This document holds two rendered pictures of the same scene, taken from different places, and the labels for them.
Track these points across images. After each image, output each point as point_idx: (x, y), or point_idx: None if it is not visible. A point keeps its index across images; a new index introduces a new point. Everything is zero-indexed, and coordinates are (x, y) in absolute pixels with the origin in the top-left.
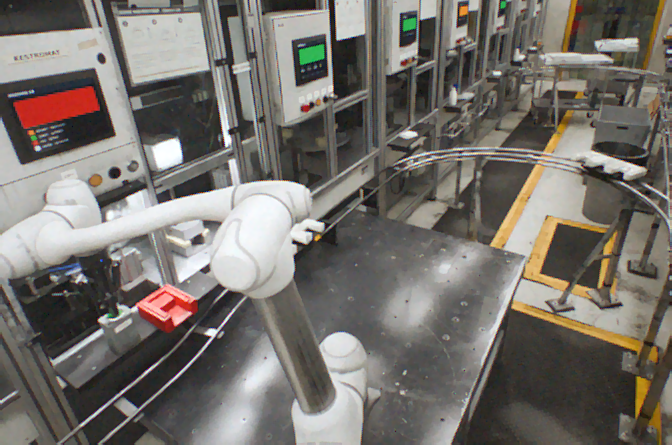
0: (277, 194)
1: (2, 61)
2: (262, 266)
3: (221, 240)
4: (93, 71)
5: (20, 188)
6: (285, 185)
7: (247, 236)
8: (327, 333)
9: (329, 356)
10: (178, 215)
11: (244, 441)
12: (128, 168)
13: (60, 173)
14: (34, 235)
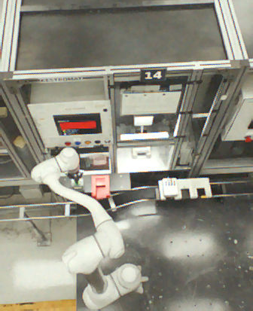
0: (103, 248)
1: (60, 109)
2: (71, 272)
3: (67, 254)
4: (98, 115)
5: (56, 139)
6: (112, 244)
7: (72, 263)
8: (156, 246)
9: (120, 275)
10: (85, 206)
11: None
12: (105, 141)
13: (73, 138)
14: (44, 176)
